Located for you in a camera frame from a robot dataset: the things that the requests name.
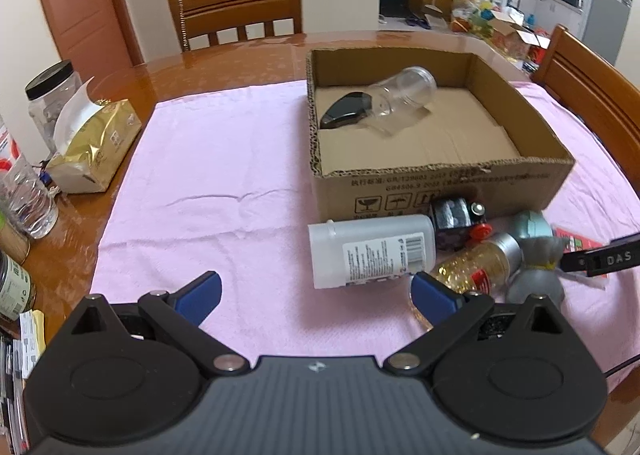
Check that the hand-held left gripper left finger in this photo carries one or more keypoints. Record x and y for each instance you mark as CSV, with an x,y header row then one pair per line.
x,y
201,294

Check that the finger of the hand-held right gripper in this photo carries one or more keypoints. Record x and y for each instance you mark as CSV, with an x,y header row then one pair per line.
x,y
600,261

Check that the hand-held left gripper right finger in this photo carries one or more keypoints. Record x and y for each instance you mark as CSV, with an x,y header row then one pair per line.
x,y
433,296

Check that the pink card box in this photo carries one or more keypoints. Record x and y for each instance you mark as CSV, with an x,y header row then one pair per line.
x,y
575,240

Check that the glass spice jar silver lid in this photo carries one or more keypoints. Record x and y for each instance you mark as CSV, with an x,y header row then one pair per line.
x,y
480,262

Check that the white plastic bottle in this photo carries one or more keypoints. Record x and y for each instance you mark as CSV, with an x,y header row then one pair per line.
x,y
370,250

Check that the teal round container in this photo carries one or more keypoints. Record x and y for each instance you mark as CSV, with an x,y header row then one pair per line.
x,y
530,225

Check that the small red toy piece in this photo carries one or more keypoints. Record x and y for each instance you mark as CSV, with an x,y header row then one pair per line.
x,y
480,232

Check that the cardboard box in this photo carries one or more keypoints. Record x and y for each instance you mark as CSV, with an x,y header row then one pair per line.
x,y
450,180

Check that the pink towel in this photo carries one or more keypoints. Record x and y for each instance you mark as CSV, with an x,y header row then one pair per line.
x,y
225,195

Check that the gold tissue pack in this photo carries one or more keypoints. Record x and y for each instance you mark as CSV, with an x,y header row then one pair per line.
x,y
95,145

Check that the stack of papers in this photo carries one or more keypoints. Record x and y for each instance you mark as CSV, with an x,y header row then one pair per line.
x,y
20,360

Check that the bamboo canister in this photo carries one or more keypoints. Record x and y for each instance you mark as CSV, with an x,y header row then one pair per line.
x,y
12,245

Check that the clear water bottle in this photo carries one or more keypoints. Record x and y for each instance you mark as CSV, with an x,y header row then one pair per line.
x,y
25,200

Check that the clear plastic jar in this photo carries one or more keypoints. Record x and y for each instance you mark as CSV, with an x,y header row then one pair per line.
x,y
400,97

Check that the black computer mouse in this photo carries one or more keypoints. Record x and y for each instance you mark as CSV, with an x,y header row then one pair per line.
x,y
345,111

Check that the grey refrigerator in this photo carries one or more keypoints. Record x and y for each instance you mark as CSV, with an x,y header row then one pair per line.
x,y
605,25

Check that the open brown carton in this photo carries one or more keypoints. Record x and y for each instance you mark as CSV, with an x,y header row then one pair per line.
x,y
515,37

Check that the clear jar black lid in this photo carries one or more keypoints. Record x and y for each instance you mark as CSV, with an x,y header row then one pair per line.
x,y
47,100

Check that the pair of dark slippers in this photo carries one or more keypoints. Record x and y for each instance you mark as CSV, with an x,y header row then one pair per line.
x,y
419,22

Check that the brown wooden door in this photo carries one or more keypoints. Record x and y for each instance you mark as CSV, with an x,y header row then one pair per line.
x,y
85,20

